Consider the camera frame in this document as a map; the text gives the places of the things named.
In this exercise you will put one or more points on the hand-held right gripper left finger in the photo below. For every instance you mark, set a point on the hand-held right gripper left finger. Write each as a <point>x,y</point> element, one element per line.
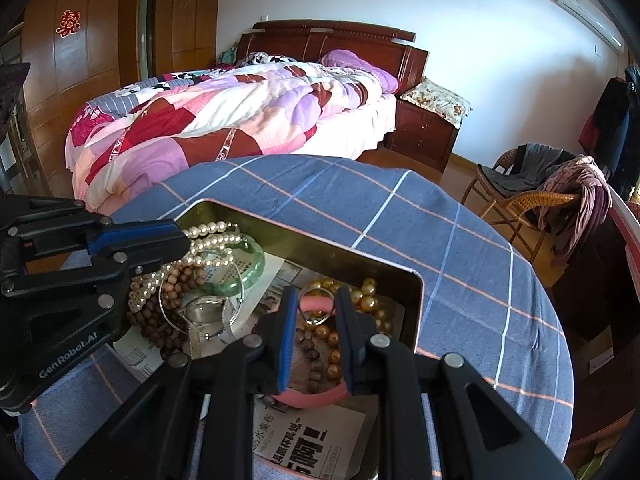
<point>286,340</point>

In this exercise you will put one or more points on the pink edged desk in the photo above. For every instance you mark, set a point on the pink edged desk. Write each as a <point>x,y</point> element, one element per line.
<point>600,280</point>

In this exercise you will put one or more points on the wooden bed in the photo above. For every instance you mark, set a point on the wooden bed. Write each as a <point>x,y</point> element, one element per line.
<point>330,35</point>

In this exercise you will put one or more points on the dark hanging clothes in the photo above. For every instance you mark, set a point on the dark hanging clothes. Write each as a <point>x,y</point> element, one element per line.
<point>612,125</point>

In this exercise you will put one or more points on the grey garment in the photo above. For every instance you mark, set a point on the grey garment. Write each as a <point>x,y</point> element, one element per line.
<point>525,170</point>

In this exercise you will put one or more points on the black and white pillow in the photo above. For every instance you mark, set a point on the black and white pillow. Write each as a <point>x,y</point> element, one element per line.
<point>265,58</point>

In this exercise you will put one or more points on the floral pillow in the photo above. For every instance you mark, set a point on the floral pillow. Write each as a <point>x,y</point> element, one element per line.
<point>437,100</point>

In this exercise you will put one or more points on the wooden nightstand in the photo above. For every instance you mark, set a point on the wooden nightstand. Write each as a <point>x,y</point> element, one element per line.
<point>425,135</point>

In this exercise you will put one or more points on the pink patchwork quilt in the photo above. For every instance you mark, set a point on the pink patchwork quilt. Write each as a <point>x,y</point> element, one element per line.
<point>225,115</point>

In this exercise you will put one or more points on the purple pillow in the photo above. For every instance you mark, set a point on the purple pillow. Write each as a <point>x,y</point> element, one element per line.
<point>360,67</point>

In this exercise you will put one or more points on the teal cloth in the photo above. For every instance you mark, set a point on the teal cloth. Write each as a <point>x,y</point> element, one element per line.
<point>229,55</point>

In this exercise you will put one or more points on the red paper decoration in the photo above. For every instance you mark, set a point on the red paper decoration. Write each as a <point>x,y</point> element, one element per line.
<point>67,23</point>

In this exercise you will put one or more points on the pink biscuit tin box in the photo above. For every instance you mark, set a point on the pink biscuit tin box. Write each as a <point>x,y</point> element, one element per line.
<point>320,255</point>

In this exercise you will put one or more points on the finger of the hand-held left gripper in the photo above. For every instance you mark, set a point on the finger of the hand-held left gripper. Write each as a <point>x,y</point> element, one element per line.
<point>100,285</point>
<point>140,237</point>

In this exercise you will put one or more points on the newspaper sheet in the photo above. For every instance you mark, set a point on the newspaper sheet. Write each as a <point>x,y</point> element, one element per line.
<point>310,435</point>

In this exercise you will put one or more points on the thin silver bangle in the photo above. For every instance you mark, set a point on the thin silver bangle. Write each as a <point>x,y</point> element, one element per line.
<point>162,292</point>

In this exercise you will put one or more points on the silver metal watch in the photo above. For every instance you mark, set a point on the silver metal watch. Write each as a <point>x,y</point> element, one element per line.
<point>205,310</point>

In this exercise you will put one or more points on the pink bangle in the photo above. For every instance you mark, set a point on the pink bangle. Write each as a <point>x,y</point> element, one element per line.
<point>312,400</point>

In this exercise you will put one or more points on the pink maroon garment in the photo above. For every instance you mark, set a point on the pink maroon garment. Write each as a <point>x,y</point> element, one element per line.
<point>580,200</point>

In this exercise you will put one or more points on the wooden wardrobe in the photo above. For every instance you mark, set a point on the wooden wardrobe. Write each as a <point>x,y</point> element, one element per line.
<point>95,70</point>

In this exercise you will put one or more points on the wicker chair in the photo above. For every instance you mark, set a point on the wicker chair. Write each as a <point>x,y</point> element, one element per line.
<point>520,205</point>

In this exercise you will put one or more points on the white air conditioner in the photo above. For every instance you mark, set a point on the white air conditioner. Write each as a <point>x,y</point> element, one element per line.
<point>590,12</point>

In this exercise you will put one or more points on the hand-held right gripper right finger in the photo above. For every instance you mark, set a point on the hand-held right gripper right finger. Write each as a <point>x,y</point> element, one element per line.
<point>350,340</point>

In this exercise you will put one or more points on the blue plaid tablecloth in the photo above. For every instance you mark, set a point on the blue plaid tablecloth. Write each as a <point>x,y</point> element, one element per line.
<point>350,195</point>

